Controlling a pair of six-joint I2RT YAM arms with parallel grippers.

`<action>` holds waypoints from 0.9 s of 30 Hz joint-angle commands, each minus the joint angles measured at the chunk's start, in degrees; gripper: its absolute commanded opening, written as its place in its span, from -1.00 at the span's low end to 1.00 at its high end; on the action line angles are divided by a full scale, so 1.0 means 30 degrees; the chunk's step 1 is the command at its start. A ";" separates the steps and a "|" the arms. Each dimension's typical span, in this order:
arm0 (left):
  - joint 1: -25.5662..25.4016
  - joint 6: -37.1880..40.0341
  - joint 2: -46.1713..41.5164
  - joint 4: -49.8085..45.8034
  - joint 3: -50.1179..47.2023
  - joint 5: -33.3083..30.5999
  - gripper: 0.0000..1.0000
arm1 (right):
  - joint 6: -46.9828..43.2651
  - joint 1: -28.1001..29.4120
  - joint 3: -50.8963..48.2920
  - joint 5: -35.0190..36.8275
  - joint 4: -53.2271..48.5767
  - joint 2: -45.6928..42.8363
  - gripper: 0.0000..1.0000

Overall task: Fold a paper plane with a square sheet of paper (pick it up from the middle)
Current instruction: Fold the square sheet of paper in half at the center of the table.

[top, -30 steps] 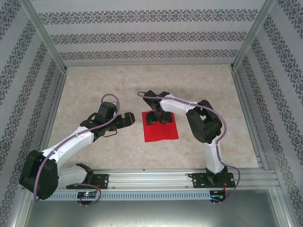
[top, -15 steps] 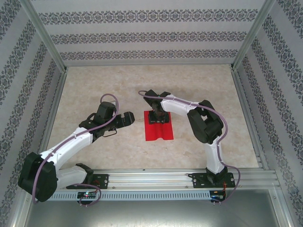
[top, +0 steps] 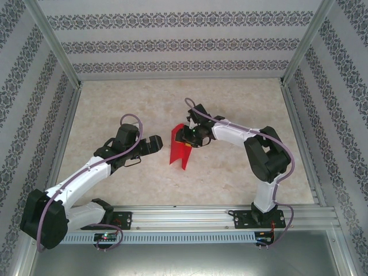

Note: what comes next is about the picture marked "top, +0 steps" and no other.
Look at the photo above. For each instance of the red paper sheet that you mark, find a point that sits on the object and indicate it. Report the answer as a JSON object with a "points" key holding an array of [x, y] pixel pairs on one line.
{"points": [[176, 155]]}

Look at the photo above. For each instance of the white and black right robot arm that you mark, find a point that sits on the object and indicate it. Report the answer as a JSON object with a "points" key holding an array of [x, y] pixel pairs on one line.
{"points": [[230, 133]]}

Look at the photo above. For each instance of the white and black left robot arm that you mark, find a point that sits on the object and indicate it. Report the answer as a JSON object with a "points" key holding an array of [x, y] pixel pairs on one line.
{"points": [[83, 175]]}

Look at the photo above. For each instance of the grey metal sheet panel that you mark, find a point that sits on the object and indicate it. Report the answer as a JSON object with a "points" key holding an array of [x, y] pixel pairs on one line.
{"points": [[184, 258]]}

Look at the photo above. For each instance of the aluminium table side rail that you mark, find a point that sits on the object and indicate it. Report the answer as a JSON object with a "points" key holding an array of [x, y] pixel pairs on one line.
{"points": [[302, 143], [63, 143]]}

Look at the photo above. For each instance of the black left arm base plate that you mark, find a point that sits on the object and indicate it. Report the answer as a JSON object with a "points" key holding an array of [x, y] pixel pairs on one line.
{"points": [[126, 220]]}

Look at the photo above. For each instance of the aluminium mounting rail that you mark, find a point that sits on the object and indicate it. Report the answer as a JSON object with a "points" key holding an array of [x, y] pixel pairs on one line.
{"points": [[184, 215]]}

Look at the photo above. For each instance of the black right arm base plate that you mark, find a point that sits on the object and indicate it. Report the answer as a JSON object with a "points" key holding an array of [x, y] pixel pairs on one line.
{"points": [[243, 220]]}

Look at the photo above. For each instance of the aluminium frame post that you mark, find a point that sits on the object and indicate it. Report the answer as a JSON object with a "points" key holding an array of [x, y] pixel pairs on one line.
{"points": [[56, 43], [306, 43]]}

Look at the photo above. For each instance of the aluminium frame side beam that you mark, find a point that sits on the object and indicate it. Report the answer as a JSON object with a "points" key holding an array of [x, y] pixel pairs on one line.
{"points": [[346, 258], [24, 260]]}

